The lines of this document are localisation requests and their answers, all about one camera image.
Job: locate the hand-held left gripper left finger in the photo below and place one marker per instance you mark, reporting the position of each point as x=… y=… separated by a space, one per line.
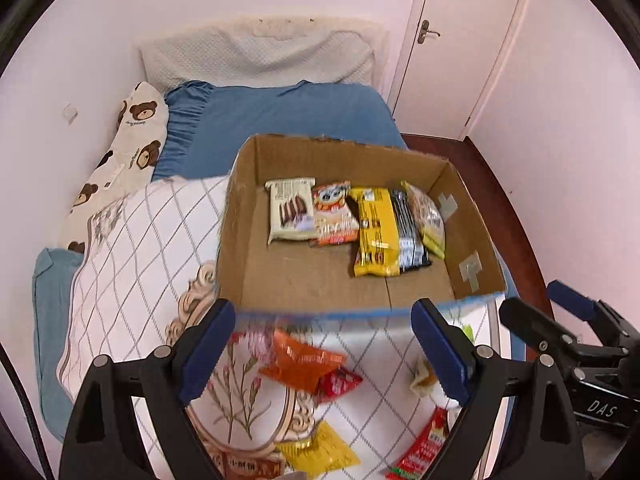
x=210 y=345

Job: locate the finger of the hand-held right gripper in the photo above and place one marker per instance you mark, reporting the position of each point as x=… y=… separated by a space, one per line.
x=570 y=297
x=525 y=322

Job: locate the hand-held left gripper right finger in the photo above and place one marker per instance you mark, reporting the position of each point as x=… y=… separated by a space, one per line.
x=442 y=355

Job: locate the green candy packet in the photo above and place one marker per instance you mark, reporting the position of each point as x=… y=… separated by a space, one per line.
x=467 y=332

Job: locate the long red snack packet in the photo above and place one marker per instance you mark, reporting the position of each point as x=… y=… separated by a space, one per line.
x=420 y=452

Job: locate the small red snack packet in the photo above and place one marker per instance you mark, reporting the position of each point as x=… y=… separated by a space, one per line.
x=340 y=382

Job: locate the brown cardboard box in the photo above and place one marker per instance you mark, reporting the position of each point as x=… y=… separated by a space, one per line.
x=310 y=275

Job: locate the brown snack packet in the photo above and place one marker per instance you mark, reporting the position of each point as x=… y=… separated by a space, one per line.
x=250 y=470

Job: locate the plain yellow snack packet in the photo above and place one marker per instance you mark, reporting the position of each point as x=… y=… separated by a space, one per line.
x=320 y=452

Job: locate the white diamond pattern quilt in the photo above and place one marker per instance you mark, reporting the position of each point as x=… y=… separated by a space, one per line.
x=140 y=260

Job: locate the clear yellow-edged snack packet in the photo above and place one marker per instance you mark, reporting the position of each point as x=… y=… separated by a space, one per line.
x=427 y=215

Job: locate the yellow and black snack packet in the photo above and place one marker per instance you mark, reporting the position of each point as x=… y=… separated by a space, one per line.
x=375 y=230

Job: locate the white chocolate wafer packet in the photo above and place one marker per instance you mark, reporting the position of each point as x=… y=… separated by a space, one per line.
x=290 y=210

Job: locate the light blue blanket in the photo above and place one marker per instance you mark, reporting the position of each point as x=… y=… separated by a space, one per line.
x=50 y=310

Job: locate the orange panda snack packet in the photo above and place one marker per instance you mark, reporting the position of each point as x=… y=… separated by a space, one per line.
x=332 y=217

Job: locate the bear print pillow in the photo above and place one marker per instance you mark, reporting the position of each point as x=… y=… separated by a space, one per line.
x=135 y=130

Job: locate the blue pillow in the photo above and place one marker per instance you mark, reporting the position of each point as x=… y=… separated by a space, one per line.
x=300 y=110

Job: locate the white door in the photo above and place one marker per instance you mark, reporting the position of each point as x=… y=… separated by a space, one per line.
x=465 y=60

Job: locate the white textured pillow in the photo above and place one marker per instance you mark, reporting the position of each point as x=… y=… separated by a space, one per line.
x=250 y=55

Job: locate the white wall socket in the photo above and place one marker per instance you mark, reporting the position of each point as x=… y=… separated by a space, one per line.
x=70 y=113

